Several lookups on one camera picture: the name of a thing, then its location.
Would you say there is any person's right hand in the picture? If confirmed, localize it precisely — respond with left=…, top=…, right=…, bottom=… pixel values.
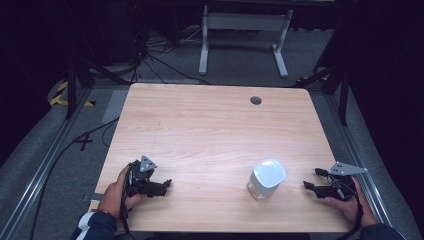
left=323, top=176, right=380, bottom=228

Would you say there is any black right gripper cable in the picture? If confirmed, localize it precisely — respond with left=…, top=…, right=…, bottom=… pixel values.
left=328, top=174, right=365, bottom=240

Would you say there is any person's left hand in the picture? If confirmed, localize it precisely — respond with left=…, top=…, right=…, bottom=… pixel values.
left=97, top=164, right=145, bottom=220

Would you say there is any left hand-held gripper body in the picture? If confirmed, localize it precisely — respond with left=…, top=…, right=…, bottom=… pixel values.
left=127, top=154, right=168, bottom=199

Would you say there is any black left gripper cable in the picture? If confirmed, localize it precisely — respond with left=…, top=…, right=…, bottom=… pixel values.
left=119, top=165, right=133, bottom=234

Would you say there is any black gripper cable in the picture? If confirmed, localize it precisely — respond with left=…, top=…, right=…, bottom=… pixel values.
left=119, top=165, right=133, bottom=234
left=328, top=174, right=365, bottom=240

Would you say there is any clear jar with white lid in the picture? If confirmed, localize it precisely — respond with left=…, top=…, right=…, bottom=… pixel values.
left=246, top=158, right=288, bottom=202

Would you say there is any long black floor cable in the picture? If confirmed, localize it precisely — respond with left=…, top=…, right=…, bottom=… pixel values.
left=29, top=116, right=120, bottom=240

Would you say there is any grey tape patch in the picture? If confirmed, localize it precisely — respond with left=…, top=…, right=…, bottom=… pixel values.
left=101, top=89, right=130, bottom=125

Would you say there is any tangle of black cables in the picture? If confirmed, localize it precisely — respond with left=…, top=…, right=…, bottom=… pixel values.
left=131, top=28, right=213, bottom=86

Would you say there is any aluminium floor rail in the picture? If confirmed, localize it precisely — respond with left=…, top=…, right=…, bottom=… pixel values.
left=0, top=87, right=94, bottom=240
left=323, top=93, right=394, bottom=228

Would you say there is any black metal stand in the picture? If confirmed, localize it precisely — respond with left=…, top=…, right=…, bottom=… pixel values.
left=293, top=63, right=351, bottom=127
left=64, top=54, right=132, bottom=120

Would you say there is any white metal desk frame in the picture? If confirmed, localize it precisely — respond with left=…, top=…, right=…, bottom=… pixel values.
left=198, top=4, right=295, bottom=79

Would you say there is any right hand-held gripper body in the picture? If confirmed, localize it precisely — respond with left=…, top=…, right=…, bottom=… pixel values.
left=318, top=161, right=368, bottom=202

